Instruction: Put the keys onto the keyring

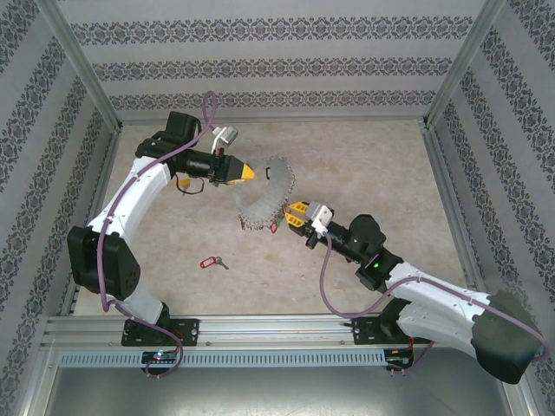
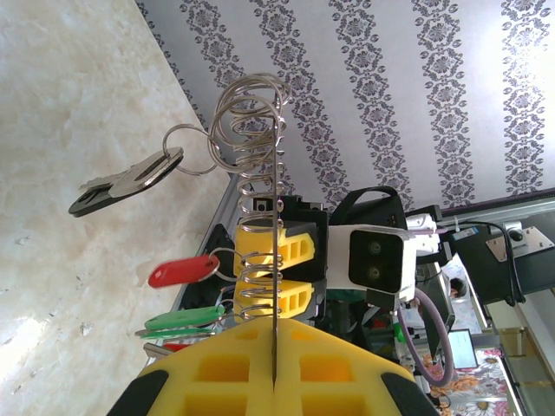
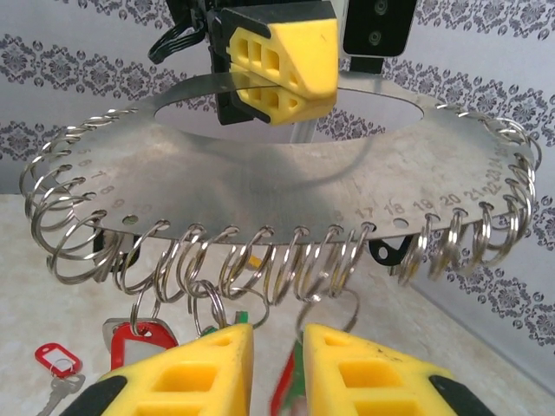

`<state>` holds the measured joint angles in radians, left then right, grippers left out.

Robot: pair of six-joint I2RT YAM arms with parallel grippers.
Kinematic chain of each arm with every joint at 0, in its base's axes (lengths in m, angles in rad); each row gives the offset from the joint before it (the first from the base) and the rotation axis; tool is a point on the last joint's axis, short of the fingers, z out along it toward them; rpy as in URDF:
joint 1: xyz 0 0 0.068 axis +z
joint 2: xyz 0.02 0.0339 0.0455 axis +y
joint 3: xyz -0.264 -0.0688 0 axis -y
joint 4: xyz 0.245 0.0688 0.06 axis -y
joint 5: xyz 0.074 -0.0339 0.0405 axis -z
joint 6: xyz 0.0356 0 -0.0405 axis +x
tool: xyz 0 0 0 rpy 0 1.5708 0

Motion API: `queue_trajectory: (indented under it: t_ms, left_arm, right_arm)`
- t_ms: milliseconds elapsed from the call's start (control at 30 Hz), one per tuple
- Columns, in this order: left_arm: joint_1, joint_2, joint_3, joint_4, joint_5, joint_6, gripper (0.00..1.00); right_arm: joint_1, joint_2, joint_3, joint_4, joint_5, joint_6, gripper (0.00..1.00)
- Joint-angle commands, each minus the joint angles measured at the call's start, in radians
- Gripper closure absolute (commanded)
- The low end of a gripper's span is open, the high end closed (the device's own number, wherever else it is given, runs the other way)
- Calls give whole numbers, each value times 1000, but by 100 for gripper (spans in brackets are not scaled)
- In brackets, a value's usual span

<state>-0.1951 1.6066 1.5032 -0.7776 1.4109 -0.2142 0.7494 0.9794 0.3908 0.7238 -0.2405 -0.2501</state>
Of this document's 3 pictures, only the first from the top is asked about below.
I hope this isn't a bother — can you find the metal keyring plate with rings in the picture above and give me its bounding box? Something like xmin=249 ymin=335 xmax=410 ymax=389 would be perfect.
xmin=233 ymin=155 xmax=298 ymax=235

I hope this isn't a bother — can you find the right circuit board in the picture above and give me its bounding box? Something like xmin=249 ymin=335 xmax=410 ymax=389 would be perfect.
xmin=384 ymin=348 xmax=416 ymax=372

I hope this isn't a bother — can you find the circuit board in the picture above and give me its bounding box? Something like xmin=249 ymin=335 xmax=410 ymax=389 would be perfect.
xmin=141 ymin=350 xmax=179 ymax=364
xmin=384 ymin=348 xmax=416 ymax=372

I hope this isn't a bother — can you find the grey metal sheet shelf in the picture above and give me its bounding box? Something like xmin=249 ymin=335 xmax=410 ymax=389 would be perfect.
xmin=41 ymin=367 xmax=526 ymax=416

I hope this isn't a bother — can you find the left circuit board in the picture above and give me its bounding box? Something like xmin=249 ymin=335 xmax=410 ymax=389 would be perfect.
xmin=141 ymin=350 xmax=179 ymax=364

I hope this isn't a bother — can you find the thin black cable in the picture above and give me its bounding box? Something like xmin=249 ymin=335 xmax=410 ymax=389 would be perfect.
xmin=173 ymin=172 xmax=209 ymax=197

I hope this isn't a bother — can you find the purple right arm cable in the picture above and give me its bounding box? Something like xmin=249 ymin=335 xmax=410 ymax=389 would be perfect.
xmin=321 ymin=233 xmax=548 ymax=374

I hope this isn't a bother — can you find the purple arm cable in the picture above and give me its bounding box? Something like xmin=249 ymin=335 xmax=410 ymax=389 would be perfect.
xmin=97 ymin=89 xmax=219 ymax=377
xmin=321 ymin=233 xmax=548 ymax=374

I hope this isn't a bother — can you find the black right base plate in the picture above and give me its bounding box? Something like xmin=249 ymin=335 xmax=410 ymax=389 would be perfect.
xmin=353 ymin=316 xmax=417 ymax=346

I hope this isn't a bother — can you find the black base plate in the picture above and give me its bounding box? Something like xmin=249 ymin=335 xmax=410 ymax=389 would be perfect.
xmin=121 ymin=318 xmax=200 ymax=348
xmin=353 ymin=316 xmax=417 ymax=346

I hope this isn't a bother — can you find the aluminium side rail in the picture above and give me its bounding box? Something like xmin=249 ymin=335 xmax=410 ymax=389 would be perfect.
xmin=60 ymin=127 xmax=125 ymax=317
xmin=421 ymin=123 xmax=493 ymax=304

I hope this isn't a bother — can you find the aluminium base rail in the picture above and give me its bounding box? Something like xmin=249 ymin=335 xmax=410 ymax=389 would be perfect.
xmin=41 ymin=312 xmax=511 ymax=348

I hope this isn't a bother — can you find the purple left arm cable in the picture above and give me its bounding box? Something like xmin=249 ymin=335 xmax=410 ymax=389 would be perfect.
xmin=97 ymin=89 xmax=219 ymax=377

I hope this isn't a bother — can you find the slotted grey cable duct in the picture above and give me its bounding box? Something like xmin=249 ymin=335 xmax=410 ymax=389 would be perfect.
xmin=58 ymin=348 xmax=387 ymax=368

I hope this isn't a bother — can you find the aluminium frame post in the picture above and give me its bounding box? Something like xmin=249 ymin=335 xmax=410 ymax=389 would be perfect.
xmin=36 ymin=0 xmax=125 ymax=133
xmin=422 ymin=0 xmax=508 ymax=130

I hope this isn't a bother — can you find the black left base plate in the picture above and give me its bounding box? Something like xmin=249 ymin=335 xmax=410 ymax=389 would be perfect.
xmin=121 ymin=318 xmax=200 ymax=348

